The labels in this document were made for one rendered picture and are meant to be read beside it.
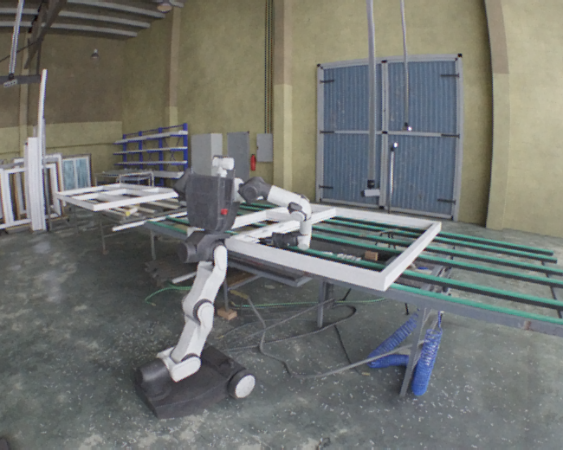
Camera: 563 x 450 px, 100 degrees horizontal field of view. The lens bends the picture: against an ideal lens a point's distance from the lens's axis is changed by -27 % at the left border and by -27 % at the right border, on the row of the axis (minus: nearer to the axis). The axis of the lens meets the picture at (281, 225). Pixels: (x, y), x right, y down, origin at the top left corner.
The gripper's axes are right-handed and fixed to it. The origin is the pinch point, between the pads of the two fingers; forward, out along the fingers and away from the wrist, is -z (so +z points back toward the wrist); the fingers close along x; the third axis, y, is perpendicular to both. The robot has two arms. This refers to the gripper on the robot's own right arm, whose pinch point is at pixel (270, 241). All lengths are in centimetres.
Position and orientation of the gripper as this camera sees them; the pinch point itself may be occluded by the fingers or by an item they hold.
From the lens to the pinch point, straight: 204.2
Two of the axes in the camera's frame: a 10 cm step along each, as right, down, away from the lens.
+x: -2.9, -7.7, -5.7
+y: -2.4, 6.4, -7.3
